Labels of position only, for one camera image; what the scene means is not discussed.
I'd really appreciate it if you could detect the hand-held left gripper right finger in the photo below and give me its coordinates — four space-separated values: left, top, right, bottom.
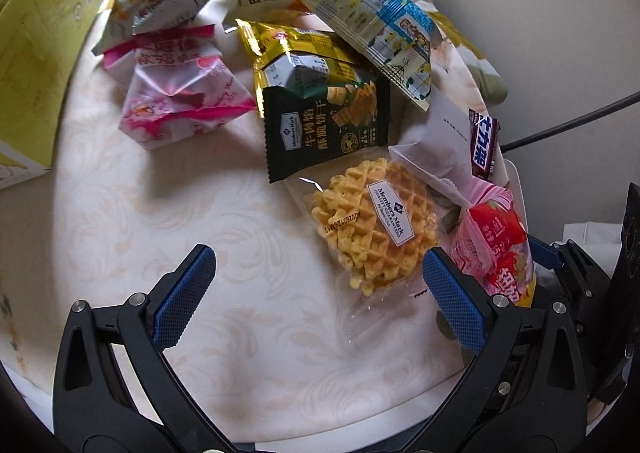
422 247 588 453

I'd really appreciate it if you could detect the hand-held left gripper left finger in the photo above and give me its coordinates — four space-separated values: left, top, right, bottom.
52 244 237 453

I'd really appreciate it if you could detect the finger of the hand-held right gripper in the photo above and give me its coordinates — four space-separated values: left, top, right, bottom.
530 234 568 275
554 240 613 334

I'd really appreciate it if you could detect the pink strawberry snack packet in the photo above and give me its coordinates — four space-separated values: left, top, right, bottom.
445 178 538 309

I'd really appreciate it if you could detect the clear waffle packet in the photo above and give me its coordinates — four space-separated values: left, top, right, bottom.
287 145 468 334

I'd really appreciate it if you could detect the snickers bar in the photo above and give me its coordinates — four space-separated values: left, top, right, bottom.
467 107 501 180

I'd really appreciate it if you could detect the plain white snack packet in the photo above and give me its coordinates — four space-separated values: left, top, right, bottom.
387 85 476 206

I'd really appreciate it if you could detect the gold snack packet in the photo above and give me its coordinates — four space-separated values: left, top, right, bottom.
235 19 362 120

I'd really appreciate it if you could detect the blue and white snack packet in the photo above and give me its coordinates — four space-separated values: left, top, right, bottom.
301 0 443 112

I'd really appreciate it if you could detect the yellow-green cardboard box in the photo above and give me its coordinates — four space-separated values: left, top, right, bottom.
0 0 112 191

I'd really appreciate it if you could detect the pink translucent snack packet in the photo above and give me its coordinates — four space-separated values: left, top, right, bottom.
102 24 258 151

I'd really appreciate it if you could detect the dark green cracker packet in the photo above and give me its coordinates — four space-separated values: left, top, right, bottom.
262 75 391 184

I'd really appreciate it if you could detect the black cable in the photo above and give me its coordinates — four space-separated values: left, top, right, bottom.
500 93 640 154

